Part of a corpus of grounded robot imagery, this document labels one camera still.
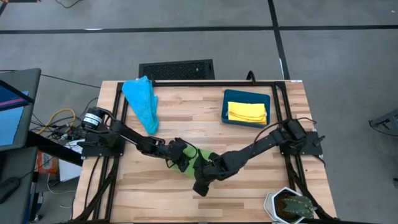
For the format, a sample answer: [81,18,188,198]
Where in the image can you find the yellow microfiber towel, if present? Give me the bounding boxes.
[228,101,267,125]

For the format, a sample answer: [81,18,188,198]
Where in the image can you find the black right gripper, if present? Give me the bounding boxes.
[193,154,226,197]

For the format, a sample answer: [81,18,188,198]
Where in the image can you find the yellow cable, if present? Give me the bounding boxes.
[36,108,77,135]

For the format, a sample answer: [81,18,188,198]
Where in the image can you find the green microfiber towel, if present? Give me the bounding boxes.
[170,145,220,180]

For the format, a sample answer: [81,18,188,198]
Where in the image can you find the blue microfiber towel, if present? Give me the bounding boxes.
[121,75,159,135]

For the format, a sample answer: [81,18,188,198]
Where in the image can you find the orange cardboard box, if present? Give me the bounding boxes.
[36,151,59,175]

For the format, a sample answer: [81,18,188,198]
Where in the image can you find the black floor vent grille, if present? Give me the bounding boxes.
[138,58,215,81]

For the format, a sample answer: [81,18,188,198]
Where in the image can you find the white hexagonal plant pot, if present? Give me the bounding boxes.
[263,186,315,224]

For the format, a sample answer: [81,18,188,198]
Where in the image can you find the white box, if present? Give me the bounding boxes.
[58,157,82,182]

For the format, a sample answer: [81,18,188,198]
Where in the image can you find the black aluminium table frame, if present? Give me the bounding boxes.
[73,80,343,224]

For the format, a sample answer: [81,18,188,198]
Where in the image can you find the green cactus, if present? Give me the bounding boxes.
[281,195,318,219]

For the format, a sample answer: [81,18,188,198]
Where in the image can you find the grey desk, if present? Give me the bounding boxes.
[0,146,39,224]

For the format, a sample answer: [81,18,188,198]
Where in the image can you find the teal plastic bin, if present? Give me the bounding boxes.
[221,89,271,129]

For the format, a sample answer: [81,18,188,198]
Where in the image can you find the grey monitor with blue screen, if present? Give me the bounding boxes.
[0,68,42,152]

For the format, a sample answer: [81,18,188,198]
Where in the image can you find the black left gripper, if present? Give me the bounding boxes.
[164,138,191,174]

